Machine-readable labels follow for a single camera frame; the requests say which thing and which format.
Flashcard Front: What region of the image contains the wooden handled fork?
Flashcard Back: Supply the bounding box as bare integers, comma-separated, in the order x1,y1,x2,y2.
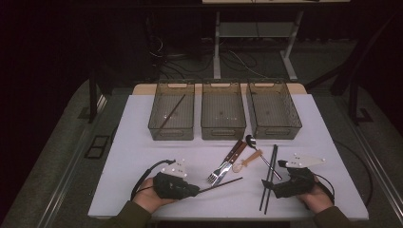
206,139,244,185

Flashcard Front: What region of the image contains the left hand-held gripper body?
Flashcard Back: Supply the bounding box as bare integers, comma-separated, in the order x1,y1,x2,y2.
153,158,190,200

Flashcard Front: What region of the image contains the metal spoon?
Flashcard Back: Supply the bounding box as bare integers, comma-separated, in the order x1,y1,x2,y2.
245,134,282,181

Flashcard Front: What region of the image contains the person's left hand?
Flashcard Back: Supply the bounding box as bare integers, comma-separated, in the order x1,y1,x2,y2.
132,178,177,214

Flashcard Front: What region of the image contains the wooden handled knife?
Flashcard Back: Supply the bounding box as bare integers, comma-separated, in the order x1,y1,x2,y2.
214,142,248,188

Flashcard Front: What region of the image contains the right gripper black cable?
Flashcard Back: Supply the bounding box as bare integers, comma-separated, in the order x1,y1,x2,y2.
313,172,336,203

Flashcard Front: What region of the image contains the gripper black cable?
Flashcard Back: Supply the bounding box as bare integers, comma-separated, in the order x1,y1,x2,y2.
313,172,336,203
130,159,177,201

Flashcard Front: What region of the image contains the person's right hand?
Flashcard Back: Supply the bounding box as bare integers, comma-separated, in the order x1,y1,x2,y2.
297,181,335,214

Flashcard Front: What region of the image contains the smoky clear plastic bin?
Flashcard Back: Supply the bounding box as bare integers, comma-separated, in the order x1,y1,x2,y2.
246,79,303,141
147,79,196,142
201,79,247,142

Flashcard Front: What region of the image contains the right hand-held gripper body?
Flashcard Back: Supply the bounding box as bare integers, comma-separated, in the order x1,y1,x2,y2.
274,153,327,200

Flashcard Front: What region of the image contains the thin black cable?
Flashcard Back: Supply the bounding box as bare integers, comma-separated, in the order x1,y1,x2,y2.
332,139,374,207

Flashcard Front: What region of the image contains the clear spoon with beige handle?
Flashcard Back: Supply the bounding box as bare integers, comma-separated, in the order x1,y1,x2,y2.
231,149,264,174

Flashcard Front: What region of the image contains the black floor cable tangle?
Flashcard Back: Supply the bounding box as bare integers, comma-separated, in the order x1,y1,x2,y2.
146,15,220,80

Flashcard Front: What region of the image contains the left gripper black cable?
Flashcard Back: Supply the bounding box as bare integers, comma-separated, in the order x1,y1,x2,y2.
130,159,177,201

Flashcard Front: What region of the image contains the white frame desk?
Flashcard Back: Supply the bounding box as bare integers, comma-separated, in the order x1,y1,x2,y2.
201,0,351,82

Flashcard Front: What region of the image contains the black metal stand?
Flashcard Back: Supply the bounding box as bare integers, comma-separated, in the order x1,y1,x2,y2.
87,67,113,124
305,12,403,126

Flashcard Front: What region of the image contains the aluminium floor rail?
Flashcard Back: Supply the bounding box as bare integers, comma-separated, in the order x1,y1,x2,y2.
41,94,108,228
343,110,403,219

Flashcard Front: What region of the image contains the white floor cable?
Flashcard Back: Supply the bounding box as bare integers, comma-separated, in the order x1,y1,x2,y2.
227,49,270,79

